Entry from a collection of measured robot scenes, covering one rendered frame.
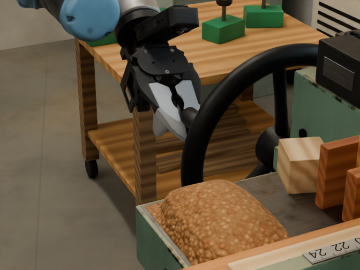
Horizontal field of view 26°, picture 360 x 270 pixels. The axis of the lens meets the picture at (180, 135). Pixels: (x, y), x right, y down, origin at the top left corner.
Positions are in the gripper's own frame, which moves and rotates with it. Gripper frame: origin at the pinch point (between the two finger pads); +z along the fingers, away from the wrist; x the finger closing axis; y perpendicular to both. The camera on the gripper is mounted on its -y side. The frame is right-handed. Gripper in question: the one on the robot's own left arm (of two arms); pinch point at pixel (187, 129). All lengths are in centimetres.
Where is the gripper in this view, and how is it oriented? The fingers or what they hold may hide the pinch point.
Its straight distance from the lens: 100.3
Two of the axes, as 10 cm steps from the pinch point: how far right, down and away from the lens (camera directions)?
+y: -2.8, 5.9, 7.6
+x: -9.1, 1.0, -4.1
